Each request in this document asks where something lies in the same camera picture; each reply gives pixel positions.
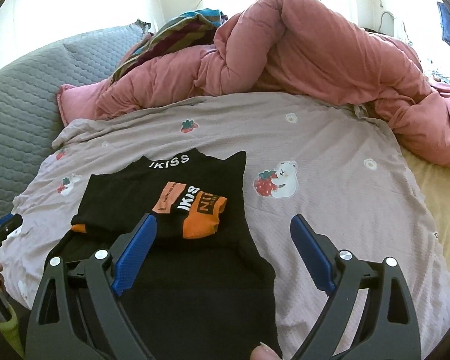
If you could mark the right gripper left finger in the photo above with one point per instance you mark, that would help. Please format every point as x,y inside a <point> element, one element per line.
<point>77,313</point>

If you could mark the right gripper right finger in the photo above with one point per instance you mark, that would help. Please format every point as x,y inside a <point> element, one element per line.
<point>369,313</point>

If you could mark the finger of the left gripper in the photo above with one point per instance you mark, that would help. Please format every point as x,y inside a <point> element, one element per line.
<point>8,224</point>

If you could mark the black knit top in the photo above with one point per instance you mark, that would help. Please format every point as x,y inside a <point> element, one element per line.
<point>209,298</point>

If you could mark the black orange sock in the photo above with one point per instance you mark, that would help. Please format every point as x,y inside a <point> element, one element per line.
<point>181,211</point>

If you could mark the green sleeve left forearm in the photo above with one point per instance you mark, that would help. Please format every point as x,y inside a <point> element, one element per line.
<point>10,331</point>

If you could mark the right hand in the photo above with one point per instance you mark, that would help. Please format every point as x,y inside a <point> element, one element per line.
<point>264,352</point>

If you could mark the grey quilted headboard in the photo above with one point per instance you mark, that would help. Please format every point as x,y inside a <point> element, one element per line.
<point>29,116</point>

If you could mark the yellow mattress cover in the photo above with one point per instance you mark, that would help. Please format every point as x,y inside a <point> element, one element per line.
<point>434,182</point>

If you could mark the mauve printed bed sheet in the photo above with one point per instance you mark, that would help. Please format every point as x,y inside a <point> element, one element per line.
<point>343,173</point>

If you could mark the striped colourful cloth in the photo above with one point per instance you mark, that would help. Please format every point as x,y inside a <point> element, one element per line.
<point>189,29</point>

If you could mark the pink comforter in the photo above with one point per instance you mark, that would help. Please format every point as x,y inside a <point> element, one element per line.
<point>292,46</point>

